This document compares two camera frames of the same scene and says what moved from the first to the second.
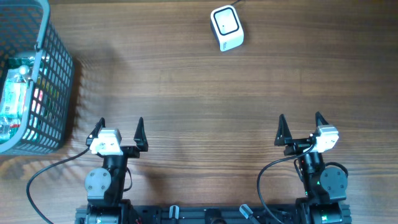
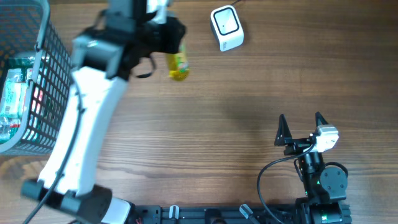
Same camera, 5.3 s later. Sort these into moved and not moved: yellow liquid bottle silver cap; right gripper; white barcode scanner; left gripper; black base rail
Moved: yellow liquid bottle silver cap; left gripper
Not moved: white barcode scanner; right gripper; black base rail
